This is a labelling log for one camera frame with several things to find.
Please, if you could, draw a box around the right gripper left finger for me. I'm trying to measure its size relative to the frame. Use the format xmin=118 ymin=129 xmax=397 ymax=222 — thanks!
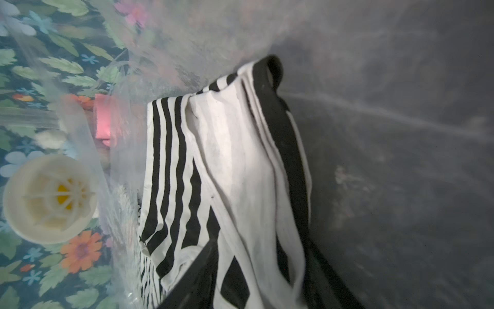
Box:
xmin=158 ymin=239 xmax=218 ymax=309

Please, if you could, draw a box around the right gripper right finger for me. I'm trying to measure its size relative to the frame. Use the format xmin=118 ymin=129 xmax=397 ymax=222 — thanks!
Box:
xmin=304 ymin=240 xmax=364 ymax=309

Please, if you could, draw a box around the striped shirt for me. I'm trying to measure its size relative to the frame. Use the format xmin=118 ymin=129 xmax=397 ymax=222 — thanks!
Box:
xmin=138 ymin=55 xmax=311 ymax=308

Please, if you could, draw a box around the clear plastic vacuum bag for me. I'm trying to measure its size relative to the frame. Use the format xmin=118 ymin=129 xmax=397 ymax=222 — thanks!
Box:
xmin=0 ymin=0 xmax=494 ymax=309

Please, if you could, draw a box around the white bag valve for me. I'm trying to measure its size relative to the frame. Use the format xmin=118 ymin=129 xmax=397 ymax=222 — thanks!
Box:
xmin=3 ymin=154 xmax=96 ymax=245

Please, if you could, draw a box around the pink alarm clock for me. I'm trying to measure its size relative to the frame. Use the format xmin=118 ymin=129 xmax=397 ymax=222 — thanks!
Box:
xmin=93 ymin=94 xmax=113 ymax=148

